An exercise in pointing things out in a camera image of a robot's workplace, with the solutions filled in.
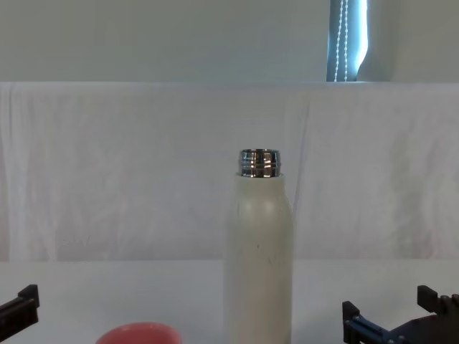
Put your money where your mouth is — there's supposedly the cream vacuum bottle steel neck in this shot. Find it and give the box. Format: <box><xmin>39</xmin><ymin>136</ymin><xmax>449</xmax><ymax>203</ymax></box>
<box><xmin>222</xmin><ymin>148</ymin><xmax>295</xmax><ymax>344</ymax></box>

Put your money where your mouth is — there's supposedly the white table cloth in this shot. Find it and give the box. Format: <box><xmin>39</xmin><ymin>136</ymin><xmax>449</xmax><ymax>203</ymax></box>
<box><xmin>0</xmin><ymin>259</ymin><xmax>459</xmax><ymax>344</ymax></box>

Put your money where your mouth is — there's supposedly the smooth white curtain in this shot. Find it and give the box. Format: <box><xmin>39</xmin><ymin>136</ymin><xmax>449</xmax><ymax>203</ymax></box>
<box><xmin>0</xmin><ymin>0</ymin><xmax>459</xmax><ymax>84</ymax></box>

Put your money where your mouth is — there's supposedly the pink plastic cup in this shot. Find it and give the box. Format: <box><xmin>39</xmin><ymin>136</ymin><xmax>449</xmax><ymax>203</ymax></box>
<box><xmin>95</xmin><ymin>322</ymin><xmax>184</xmax><ymax>344</ymax></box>

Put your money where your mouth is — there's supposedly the crumpled white hanging cloth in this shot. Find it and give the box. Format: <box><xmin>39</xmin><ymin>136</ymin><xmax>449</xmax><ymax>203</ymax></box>
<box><xmin>0</xmin><ymin>81</ymin><xmax>459</xmax><ymax>264</ymax></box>

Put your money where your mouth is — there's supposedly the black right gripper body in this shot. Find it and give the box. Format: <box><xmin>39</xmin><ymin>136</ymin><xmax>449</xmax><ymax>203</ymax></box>
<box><xmin>389</xmin><ymin>315</ymin><xmax>459</xmax><ymax>344</ymax></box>

